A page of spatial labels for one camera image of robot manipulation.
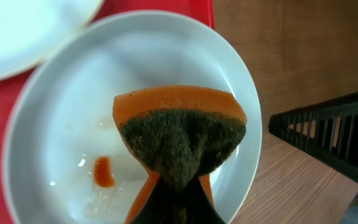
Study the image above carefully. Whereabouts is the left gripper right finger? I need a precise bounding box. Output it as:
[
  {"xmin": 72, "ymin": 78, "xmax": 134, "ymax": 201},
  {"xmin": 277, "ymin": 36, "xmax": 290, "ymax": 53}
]
[{"xmin": 180, "ymin": 177, "xmax": 225, "ymax": 224}]

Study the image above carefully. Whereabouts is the red sauce stain right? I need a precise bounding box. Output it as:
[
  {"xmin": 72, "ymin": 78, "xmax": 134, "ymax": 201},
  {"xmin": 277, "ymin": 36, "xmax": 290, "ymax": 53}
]
[{"xmin": 93, "ymin": 157, "xmax": 115, "ymax": 188}]

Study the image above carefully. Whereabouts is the white plate top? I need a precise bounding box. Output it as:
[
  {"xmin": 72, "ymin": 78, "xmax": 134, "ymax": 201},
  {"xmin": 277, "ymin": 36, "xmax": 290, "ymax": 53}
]
[{"xmin": 0, "ymin": 0, "xmax": 104, "ymax": 81}]

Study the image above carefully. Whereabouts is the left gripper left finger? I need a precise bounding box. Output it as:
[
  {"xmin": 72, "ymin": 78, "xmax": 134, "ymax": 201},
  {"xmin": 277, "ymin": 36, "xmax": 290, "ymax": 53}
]
[{"xmin": 130, "ymin": 177, "xmax": 177, "ymax": 224}]

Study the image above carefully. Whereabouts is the red plastic tray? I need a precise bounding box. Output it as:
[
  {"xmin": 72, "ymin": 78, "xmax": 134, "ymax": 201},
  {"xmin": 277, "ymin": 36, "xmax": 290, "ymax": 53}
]
[{"xmin": 0, "ymin": 0, "xmax": 214, "ymax": 223}]

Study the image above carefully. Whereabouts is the white plate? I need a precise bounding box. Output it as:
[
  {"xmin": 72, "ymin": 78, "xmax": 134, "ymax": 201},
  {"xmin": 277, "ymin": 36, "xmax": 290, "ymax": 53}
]
[
  {"xmin": 1, "ymin": 11, "xmax": 262, "ymax": 223},
  {"xmin": 0, "ymin": 0, "xmax": 104, "ymax": 81}
]

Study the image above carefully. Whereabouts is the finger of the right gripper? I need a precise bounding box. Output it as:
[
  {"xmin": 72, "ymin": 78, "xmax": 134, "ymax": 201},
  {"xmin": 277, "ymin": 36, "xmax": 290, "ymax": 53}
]
[{"xmin": 268, "ymin": 92, "xmax": 358, "ymax": 183}]

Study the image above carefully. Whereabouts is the orange green sponge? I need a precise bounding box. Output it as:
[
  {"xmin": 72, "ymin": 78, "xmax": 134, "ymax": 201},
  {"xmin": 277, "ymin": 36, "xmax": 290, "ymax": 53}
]
[{"xmin": 112, "ymin": 85, "xmax": 247, "ymax": 224}]

